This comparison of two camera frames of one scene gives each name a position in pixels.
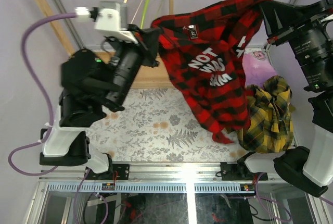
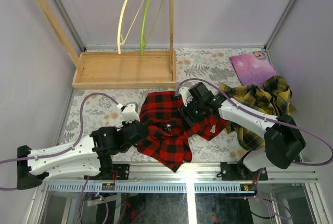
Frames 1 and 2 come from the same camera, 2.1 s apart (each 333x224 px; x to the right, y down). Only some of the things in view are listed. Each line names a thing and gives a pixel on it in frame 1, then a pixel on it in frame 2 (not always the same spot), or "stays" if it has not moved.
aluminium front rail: (154, 172) stays
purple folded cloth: (256, 67) stays
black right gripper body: (311, 49) -> (194, 109)
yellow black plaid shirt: (271, 128) stays
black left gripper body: (143, 48) -> (140, 132)
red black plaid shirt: (205, 47) -> (168, 133)
